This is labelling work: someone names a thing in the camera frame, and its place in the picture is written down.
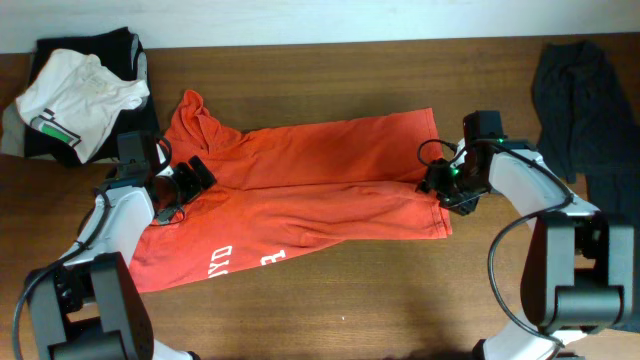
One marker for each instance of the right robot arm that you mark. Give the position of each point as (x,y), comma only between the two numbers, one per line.
(579,274)

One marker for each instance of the grey folded garment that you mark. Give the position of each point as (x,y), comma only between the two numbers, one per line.
(12,132)

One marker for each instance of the red printed t-shirt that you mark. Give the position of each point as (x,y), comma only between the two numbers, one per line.
(289,191)

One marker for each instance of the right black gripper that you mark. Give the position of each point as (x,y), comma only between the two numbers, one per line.
(435,179)

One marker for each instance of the dark grey garment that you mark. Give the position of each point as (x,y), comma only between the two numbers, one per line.
(587,125)

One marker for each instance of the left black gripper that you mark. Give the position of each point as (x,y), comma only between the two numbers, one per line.
(193,185)

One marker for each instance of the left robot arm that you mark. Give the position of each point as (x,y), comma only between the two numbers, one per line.
(85,305)

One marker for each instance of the white folded t-shirt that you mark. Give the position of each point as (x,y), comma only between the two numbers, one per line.
(75,99)

